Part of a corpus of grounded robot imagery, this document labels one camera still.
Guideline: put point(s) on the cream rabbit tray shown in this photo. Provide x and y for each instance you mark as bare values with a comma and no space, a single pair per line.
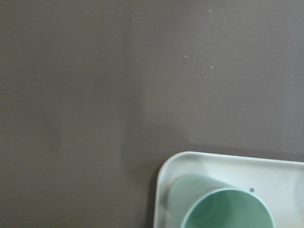
279,184

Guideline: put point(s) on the green cup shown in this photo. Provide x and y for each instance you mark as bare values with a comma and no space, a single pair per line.
198,201

